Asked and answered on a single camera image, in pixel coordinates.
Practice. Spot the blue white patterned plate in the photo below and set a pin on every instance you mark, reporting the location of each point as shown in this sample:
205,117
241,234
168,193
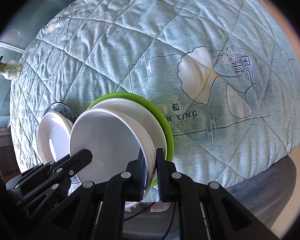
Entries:
63,109

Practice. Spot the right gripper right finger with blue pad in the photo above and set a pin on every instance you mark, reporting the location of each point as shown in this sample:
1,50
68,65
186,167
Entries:
181,189

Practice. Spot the white oval dish with handles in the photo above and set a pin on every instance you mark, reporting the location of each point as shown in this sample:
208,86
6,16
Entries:
53,137

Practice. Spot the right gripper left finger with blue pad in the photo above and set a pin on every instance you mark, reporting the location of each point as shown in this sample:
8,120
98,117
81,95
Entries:
126,186

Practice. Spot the white ceramic bowl front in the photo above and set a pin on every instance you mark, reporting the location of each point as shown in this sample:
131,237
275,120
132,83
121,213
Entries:
141,115

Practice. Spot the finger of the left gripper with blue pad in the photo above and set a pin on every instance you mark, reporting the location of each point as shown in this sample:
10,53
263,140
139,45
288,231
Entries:
70,165

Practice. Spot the green plastic bowl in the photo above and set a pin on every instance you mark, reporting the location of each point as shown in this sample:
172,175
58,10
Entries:
160,119

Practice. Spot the light blue quilted tablecloth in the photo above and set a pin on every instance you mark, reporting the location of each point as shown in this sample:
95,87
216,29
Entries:
222,71

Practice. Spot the glass flower vase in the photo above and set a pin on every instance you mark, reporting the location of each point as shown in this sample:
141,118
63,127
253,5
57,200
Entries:
13,70

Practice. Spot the grey floor box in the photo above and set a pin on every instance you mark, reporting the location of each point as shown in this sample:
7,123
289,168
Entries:
151,221

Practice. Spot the white ceramic bowl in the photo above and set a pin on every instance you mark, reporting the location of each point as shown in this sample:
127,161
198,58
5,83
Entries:
81,136
141,115

